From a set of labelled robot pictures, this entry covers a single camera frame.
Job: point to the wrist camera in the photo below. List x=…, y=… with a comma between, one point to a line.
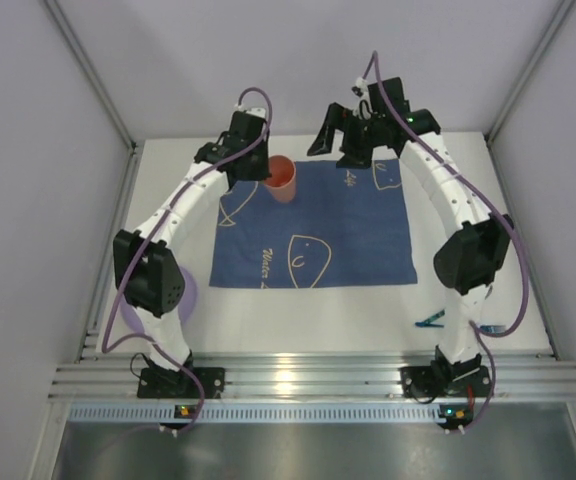
x=257, y=111
x=363, y=109

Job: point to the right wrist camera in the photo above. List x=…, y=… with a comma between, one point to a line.
x=363, y=109

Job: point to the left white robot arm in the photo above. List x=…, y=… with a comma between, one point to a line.
x=147, y=274

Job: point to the aluminium mounting rail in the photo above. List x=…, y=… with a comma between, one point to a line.
x=310, y=377

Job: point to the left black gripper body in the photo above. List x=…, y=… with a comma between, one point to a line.
x=250, y=167

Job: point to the purple plastic plate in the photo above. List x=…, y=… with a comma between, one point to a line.
x=184, y=310

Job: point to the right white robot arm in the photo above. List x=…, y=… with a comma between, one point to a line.
x=476, y=241

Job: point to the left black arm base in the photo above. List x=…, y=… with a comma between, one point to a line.
x=158, y=383

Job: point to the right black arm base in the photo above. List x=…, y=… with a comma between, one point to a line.
x=442, y=379

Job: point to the blue cloth placemat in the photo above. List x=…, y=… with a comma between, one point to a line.
x=344, y=228

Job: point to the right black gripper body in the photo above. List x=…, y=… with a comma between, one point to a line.
x=350, y=138

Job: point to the blue handled fork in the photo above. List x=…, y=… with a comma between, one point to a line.
x=492, y=329

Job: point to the green handled spoon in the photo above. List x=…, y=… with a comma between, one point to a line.
x=432, y=321

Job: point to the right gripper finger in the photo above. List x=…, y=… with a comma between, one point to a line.
x=355, y=155
x=334, y=121

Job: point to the perforated cable duct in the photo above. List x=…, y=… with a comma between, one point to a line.
x=269, y=413

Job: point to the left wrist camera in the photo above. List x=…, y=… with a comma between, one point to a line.
x=257, y=111

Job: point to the orange plastic cup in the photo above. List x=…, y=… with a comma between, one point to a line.
x=281, y=183

